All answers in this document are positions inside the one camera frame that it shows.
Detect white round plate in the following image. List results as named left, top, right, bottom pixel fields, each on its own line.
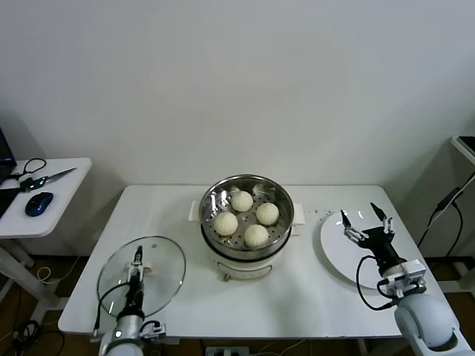
left=319, top=209, right=413, bottom=290

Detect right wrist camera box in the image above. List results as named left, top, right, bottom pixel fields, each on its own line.
left=385, top=258, right=427, bottom=297

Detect white electric cooker base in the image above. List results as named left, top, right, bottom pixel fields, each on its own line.
left=189, top=200, right=307, bottom=283

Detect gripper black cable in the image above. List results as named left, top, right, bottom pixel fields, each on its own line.
left=355, top=254, right=400, bottom=311
left=91, top=284, right=131, bottom=337

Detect black cable with adapter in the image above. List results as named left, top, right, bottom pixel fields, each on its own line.
left=417, top=187, right=465, bottom=260

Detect round glass pot lid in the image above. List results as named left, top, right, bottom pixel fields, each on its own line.
left=97, top=236, right=186, bottom=319

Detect perforated steel steamer basket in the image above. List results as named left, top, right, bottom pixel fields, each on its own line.
left=200, top=174, right=295, bottom=260

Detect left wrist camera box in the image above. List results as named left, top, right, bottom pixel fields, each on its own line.
left=140, top=320, right=167, bottom=340

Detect blue computer mouse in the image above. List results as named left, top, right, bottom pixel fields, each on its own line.
left=24, top=191, right=55, bottom=217

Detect white steamed baozi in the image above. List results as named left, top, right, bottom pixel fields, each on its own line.
left=255, top=202, right=280, bottom=226
left=230, top=191, right=255, bottom=213
left=214, top=211, right=239, bottom=237
left=243, top=223, right=269, bottom=248

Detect white side table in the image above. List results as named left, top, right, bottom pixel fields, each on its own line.
left=0, top=157, right=93, bottom=300

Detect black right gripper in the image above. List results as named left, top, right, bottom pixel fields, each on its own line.
left=340, top=202, right=407, bottom=274

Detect black looped cable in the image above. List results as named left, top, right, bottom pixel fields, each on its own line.
left=6, top=158, right=48, bottom=186

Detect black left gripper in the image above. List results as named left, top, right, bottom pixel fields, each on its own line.
left=124, top=245, right=146, bottom=318

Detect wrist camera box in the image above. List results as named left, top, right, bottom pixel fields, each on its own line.
left=385, top=258, right=427, bottom=297
left=140, top=320, right=167, bottom=340

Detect white power strip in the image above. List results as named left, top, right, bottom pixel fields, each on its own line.
left=206, top=346, right=250, bottom=356

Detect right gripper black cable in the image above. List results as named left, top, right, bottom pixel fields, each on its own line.
left=355, top=254, right=400, bottom=311

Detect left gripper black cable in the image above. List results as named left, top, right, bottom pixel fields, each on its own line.
left=91, top=284, right=131, bottom=337

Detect black floor cable bundle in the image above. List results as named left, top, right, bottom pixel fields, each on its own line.
left=13, top=319, right=42, bottom=348

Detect black laptop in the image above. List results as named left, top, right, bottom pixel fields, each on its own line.
left=0, top=125, right=19, bottom=220

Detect scissors with black handles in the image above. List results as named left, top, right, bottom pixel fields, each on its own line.
left=20, top=166, right=78, bottom=193

